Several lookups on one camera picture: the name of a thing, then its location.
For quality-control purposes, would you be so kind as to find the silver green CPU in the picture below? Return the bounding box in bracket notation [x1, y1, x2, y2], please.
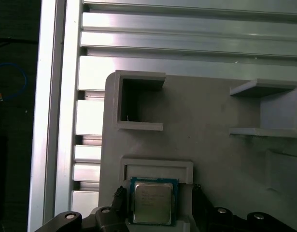
[127, 176, 181, 226]

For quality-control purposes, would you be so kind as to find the blue floor cable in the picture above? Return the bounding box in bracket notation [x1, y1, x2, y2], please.
[0, 62, 28, 105]

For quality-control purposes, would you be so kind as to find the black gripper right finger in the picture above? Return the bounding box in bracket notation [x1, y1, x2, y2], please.
[191, 184, 297, 232]

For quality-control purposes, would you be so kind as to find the grey parts rack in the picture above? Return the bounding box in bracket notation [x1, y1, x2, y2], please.
[99, 69, 297, 232]

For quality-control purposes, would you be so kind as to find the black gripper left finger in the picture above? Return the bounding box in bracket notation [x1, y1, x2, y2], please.
[41, 185, 130, 232]

